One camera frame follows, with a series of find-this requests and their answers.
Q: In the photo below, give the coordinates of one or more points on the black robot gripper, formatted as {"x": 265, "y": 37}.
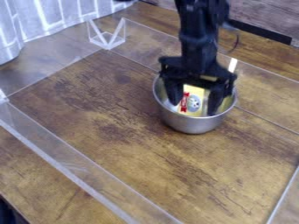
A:
{"x": 202, "y": 18}

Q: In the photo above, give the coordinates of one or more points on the yellow butter block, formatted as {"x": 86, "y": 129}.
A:
{"x": 194, "y": 102}

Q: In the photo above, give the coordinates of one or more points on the silver metal pot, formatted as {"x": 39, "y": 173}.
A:
{"x": 187, "y": 124}

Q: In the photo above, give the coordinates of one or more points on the black strip on table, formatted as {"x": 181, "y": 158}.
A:
{"x": 262, "y": 32}

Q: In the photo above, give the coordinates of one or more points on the white patterned curtain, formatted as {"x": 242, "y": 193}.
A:
{"x": 31, "y": 19}

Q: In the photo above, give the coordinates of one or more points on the clear acrylic barrier wall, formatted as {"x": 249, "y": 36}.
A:
{"x": 87, "y": 155}

